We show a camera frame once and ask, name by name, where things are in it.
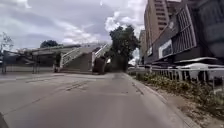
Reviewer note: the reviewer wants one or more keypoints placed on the big dark tree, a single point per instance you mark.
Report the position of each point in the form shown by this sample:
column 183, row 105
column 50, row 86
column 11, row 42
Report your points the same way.
column 123, row 43

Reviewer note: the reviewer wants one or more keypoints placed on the footbridge with stairs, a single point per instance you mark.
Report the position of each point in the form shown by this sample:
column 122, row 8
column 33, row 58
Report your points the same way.
column 76, row 53

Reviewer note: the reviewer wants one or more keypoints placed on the grey asphalt road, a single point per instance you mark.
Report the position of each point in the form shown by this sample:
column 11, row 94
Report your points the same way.
column 93, row 106

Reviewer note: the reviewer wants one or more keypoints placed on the grey kerb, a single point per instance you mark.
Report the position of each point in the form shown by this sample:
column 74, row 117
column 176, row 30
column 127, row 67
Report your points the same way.
column 165, row 101

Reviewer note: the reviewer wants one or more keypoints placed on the tall tan building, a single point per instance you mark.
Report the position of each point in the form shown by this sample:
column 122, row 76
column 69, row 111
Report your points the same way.
column 156, row 16

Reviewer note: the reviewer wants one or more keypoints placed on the round dark tree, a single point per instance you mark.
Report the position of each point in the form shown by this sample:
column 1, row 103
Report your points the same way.
column 49, row 43

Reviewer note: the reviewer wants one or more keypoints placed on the white railing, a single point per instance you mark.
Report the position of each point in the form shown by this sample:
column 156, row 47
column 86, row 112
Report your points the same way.
column 186, row 69

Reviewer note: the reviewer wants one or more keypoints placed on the low green hedge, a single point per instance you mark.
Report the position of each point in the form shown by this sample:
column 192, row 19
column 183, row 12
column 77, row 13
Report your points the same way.
column 186, row 88

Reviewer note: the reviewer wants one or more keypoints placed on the dark building with sign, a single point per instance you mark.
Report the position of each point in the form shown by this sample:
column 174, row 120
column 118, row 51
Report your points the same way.
column 186, row 33

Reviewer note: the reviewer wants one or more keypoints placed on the white vehicle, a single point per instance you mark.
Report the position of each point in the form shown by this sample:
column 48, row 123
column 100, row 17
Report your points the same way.
column 200, row 65

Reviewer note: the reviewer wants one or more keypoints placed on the metal fence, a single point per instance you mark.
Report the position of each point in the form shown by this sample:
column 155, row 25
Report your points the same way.
column 20, row 63

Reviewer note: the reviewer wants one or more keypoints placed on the bare soil strip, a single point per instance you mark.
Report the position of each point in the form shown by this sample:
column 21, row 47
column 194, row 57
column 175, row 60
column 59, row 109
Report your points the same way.
column 191, row 113

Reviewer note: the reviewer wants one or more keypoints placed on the thin bare tree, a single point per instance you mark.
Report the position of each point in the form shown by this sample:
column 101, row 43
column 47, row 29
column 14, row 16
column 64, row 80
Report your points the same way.
column 5, row 41

